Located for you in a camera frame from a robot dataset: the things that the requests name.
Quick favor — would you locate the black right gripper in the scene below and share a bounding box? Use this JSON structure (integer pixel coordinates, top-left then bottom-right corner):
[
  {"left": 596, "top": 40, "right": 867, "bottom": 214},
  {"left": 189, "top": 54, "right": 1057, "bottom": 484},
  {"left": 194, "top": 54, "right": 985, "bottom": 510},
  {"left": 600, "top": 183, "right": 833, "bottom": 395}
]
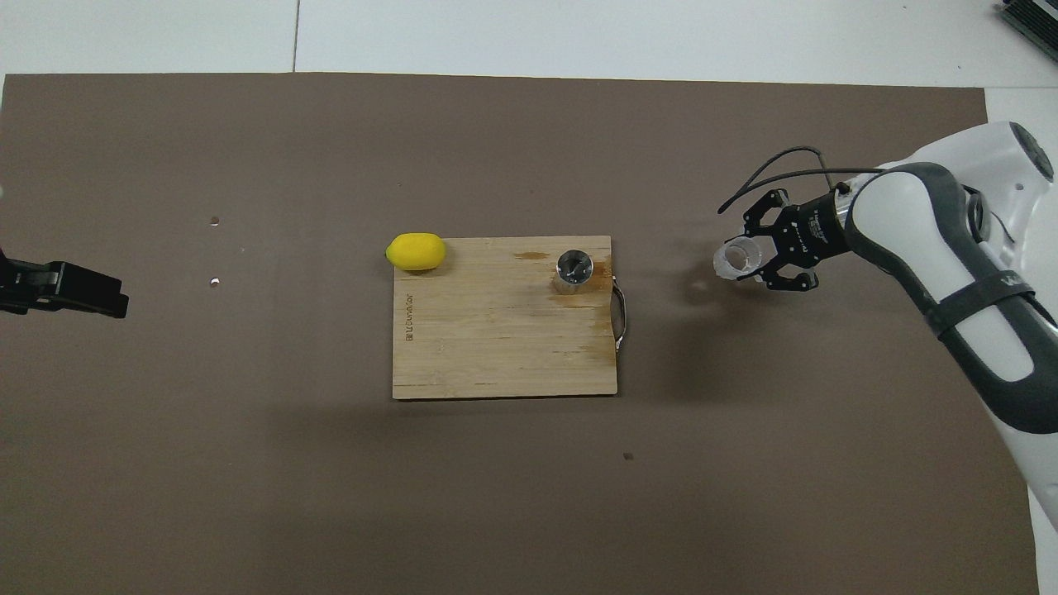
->
[{"left": 741, "top": 188, "right": 853, "bottom": 293}]

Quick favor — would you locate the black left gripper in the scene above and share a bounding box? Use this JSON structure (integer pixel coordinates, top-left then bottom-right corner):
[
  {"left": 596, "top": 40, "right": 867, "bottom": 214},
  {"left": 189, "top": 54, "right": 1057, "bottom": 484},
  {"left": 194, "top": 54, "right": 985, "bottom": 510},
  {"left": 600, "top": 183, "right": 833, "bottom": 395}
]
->
[{"left": 0, "top": 252, "right": 131, "bottom": 320}]

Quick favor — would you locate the small clear glass cup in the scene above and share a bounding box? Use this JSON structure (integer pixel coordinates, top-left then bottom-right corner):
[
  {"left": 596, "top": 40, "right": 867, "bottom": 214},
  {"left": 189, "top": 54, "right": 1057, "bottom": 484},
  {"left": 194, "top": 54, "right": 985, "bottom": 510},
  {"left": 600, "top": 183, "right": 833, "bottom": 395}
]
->
[{"left": 712, "top": 236, "right": 765, "bottom": 282}]

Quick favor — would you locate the steel double jigger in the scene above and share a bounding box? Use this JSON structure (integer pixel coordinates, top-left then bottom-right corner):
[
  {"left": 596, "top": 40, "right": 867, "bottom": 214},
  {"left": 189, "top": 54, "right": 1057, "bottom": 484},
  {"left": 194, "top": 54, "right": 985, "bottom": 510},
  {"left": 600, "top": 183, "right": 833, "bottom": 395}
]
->
[{"left": 552, "top": 248, "right": 596, "bottom": 296}]

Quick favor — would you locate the wooden cutting board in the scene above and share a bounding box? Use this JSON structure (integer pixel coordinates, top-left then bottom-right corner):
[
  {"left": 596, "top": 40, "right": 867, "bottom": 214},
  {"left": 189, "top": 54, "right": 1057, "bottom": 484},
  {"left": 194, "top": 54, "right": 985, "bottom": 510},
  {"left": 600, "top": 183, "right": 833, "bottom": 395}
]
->
[{"left": 392, "top": 236, "right": 629, "bottom": 401}]

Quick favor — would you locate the yellow lemon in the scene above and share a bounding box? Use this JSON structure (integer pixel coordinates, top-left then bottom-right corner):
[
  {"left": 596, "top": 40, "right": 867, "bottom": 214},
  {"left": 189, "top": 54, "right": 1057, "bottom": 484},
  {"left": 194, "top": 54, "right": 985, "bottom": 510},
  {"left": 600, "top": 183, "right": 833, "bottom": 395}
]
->
[{"left": 385, "top": 232, "right": 447, "bottom": 274}]

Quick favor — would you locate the grey ribbed device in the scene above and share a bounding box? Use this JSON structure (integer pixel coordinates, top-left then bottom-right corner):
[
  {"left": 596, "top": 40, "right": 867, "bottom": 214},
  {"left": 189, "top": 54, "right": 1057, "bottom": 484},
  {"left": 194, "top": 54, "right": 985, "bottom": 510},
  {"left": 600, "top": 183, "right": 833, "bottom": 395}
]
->
[{"left": 996, "top": 0, "right": 1058, "bottom": 50}]

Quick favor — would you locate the brown table mat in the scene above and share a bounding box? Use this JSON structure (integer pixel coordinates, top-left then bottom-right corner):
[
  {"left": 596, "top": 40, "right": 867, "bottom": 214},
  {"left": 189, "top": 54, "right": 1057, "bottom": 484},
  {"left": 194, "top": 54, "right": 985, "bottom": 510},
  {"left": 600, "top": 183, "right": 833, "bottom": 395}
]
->
[{"left": 0, "top": 73, "right": 1041, "bottom": 595}]

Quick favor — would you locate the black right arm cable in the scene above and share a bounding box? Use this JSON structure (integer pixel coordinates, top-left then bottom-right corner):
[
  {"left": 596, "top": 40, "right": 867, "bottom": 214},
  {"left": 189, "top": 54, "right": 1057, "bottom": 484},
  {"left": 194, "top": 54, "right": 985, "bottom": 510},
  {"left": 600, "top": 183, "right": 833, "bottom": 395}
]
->
[{"left": 717, "top": 147, "right": 885, "bottom": 216}]

